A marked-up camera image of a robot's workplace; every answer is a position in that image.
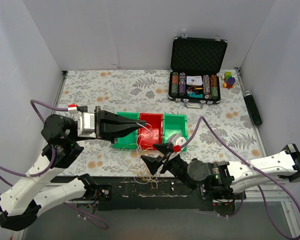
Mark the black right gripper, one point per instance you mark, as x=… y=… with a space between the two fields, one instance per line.
x=164 y=161

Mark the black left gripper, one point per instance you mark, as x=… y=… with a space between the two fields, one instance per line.
x=98 y=123

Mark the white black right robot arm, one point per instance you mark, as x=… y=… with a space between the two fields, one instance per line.
x=225 y=179

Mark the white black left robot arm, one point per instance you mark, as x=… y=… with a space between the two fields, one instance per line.
x=27 y=199

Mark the red plastic bin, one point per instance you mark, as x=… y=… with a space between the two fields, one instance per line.
x=152 y=133

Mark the green plastic bin left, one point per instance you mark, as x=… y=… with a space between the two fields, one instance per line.
x=128 y=142

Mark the green plastic bin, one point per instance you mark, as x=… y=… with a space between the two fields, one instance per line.
x=128 y=142
x=174 y=124

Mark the green plastic bin right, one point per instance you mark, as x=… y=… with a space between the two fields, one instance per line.
x=174 y=124

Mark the teal plastic piece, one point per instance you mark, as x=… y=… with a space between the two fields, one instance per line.
x=197 y=96

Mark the floral table mat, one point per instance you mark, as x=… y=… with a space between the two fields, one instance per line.
x=220 y=132

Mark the white card deck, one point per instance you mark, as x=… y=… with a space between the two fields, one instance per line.
x=194 y=80

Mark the black poker chip case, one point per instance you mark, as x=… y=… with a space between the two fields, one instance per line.
x=196 y=57

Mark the colourful toy block train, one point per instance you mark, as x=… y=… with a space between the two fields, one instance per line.
x=228 y=80

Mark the black cylindrical flashlight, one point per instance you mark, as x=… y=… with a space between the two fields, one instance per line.
x=252 y=108

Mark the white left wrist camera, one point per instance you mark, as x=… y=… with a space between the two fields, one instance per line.
x=86 y=125

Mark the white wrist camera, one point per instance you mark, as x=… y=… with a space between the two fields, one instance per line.
x=86 y=125
x=177 y=141

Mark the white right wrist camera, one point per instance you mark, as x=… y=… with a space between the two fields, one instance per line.
x=177 y=141

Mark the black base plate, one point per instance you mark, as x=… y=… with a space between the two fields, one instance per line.
x=124 y=193

